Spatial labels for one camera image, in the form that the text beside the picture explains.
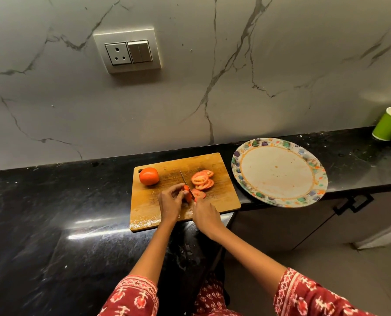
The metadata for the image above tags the person's right hand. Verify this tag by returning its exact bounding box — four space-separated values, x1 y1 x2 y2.
192 197 228 241

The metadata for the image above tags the person's left hand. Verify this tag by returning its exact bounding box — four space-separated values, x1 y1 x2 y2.
157 183 189 226

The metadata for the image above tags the red handled knife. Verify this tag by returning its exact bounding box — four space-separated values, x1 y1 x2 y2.
179 170 198 203

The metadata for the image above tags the floral rimmed plate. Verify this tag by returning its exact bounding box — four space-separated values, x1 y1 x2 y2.
231 137 329 208

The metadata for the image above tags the person's left forearm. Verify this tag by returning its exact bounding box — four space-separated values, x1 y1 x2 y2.
128 220 179 287

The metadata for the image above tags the person's right forearm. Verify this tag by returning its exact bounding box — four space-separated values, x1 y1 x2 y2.
212 226 289 297

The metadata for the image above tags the wooden cutting board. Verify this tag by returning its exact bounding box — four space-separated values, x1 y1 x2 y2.
129 152 242 233

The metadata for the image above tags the brown lower cabinet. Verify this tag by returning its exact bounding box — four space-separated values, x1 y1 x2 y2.
225 190 391 254

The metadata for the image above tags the red patterned tunic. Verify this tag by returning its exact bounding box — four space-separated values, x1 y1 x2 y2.
192 276 244 316

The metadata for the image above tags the red patterned left sleeve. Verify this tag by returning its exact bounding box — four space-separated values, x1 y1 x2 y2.
96 274 159 316

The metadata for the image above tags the red patterned sleeve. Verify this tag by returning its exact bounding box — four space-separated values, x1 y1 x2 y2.
273 267 377 316
96 274 159 316

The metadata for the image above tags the red patterned right sleeve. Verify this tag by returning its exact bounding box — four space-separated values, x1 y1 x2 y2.
273 267 377 316

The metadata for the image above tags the green paper cup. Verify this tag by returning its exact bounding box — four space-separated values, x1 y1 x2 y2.
372 106 391 142

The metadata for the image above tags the black cabinet handle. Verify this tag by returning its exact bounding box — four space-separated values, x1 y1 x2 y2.
333 199 356 216
348 193 375 213

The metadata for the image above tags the wall socket and switch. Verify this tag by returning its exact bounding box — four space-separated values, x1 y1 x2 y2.
92 28 162 75

